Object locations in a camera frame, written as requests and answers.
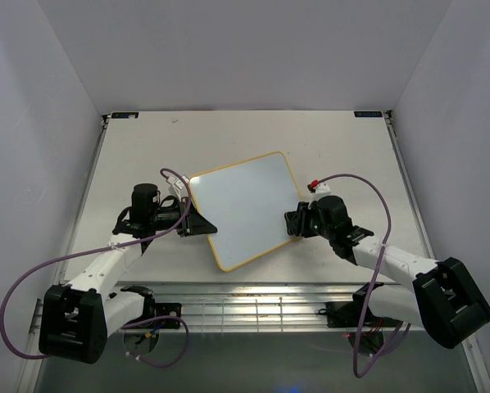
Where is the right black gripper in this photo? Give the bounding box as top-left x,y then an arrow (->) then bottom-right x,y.
286,201 -> 334,241

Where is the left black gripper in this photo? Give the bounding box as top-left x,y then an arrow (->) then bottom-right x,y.
151,197 -> 219,237

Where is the yellow framed whiteboard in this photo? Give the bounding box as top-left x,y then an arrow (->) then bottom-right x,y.
188,151 -> 302,273

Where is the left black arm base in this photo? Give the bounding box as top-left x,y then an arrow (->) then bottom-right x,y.
146,301 -> 183,331

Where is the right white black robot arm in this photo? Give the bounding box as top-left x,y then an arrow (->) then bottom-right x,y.
284,196 -> 490,349

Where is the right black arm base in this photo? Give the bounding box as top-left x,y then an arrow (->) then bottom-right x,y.
316,301 -> 398,329

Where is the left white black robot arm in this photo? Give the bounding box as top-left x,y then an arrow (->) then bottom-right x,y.
39,183 -> 217,364

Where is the right blue corner label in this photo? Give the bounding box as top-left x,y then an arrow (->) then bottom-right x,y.
353,111 -> 383,118

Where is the blue corner label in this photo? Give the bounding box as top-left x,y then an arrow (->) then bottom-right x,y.
111,111 -> 139,120
353,111 -> 383,118

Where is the left blue corner label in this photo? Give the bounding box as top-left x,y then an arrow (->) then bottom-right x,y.
111,111 -> 139,120

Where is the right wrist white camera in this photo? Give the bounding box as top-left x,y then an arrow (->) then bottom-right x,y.
307,180 -> 332,202

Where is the wrist white camera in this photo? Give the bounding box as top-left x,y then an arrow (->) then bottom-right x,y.
166,175 -> 189,199
307,180 -> 332,202

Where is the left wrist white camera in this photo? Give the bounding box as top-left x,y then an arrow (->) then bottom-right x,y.
166,175 -> 189,199

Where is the aluminium rail frame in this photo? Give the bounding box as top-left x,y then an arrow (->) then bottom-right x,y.
29,282 -> 475,335

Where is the purple cable under table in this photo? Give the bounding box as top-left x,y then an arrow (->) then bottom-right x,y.
121,314 -> 193,368

